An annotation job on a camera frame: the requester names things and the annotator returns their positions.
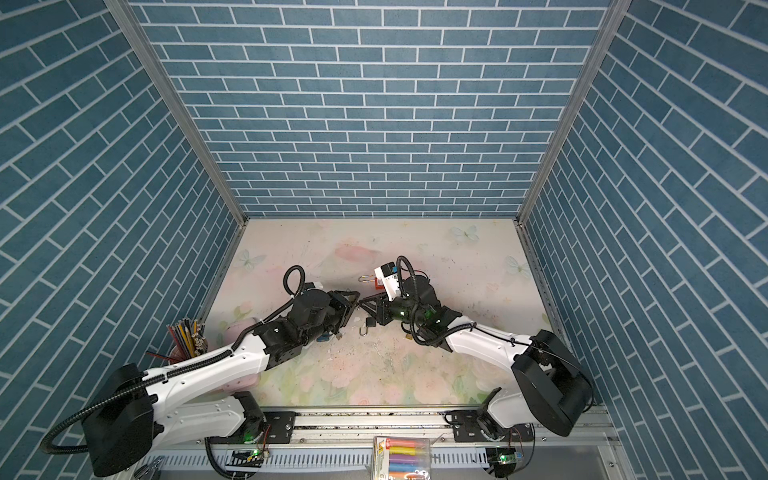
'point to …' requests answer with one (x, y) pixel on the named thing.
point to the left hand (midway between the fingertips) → (364, 297)
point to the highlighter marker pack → (401, 458)
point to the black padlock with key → (370, 322)
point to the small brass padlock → (409, 336)
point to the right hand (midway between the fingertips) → (358, 301)
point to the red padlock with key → (366, 278)
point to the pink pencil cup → (186, 339)
